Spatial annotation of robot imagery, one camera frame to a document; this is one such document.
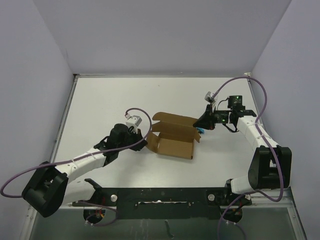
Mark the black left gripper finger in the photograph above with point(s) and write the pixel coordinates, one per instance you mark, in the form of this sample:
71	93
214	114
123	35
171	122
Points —
139	146
138	135

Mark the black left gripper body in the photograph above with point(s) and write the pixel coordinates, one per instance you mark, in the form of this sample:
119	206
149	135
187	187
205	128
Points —
131	138

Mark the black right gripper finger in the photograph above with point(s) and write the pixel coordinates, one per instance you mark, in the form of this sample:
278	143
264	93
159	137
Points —
207	115
203	123

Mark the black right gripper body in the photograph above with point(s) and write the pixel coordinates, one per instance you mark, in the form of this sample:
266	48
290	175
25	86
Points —
221	117

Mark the small blue toy car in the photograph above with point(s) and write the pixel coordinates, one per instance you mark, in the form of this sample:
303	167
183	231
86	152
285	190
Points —
201	131

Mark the brown cardboard paper box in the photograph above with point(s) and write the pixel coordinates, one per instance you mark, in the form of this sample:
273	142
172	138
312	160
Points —
173	135

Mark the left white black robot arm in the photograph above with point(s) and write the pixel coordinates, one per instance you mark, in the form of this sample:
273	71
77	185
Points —
47	188

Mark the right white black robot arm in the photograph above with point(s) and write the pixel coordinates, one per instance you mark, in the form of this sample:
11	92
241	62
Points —
270	166

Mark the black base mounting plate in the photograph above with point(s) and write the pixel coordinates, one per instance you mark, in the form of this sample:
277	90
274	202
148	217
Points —
175	203

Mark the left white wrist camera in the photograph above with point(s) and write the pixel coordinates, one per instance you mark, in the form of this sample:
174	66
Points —
133	122

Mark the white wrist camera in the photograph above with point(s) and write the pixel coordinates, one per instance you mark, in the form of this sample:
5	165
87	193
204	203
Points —
133	122
209	97

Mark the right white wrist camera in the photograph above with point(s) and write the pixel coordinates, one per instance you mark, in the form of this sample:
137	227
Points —
209	97

